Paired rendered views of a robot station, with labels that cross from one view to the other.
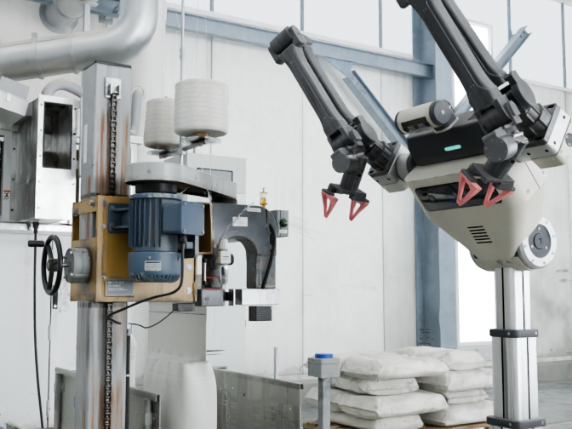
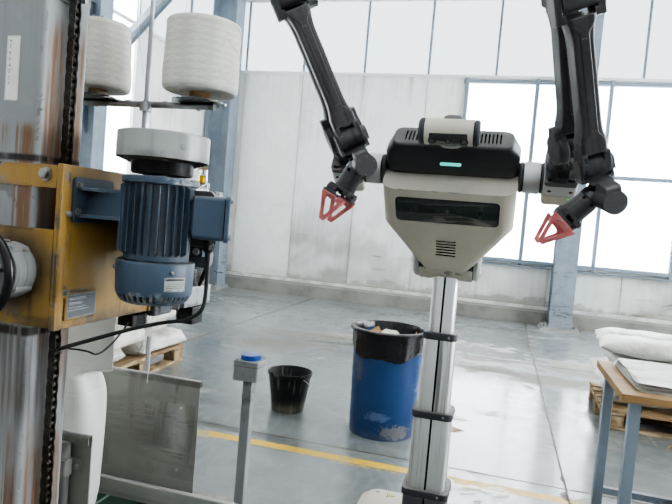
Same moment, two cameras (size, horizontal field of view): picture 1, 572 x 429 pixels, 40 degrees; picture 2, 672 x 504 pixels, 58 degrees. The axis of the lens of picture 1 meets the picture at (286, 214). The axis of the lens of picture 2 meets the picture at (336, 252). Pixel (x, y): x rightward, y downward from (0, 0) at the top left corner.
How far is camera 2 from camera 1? 1.46 m
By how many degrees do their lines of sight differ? 43
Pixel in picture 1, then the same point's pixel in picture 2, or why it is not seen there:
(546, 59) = not seen: hidden behind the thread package
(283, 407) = (167, 405)
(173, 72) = not seen: outside the picture
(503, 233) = (474, 252)
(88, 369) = (21, 429)
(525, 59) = (163, 19)
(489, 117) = (595, 164)
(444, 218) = (413, 228)
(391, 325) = not seen: hidden behind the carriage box
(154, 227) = (176, 229)
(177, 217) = (220, 219)
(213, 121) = (234, 83)
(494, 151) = (613, 203)
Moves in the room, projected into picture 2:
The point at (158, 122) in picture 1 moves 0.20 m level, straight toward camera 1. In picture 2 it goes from (107, 54) to (161, 44)
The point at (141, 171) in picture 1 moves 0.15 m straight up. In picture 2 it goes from (171, 145) to (177, 63)
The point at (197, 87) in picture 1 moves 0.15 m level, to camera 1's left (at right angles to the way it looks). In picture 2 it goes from (222, 30) to (155, 9)
